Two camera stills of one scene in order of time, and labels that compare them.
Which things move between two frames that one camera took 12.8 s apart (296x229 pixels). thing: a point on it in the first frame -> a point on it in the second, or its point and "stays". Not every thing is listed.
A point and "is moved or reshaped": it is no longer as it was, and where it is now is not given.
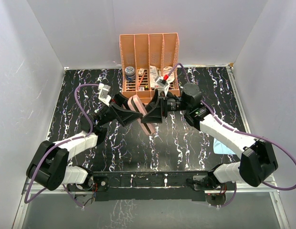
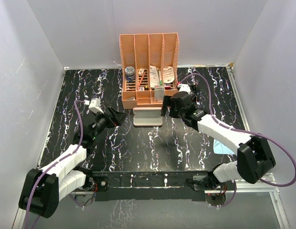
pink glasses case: (134, 103) is moved or reshaped
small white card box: (141, 70) stays
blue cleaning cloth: (220, 148) stays
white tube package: (153, 76) stays
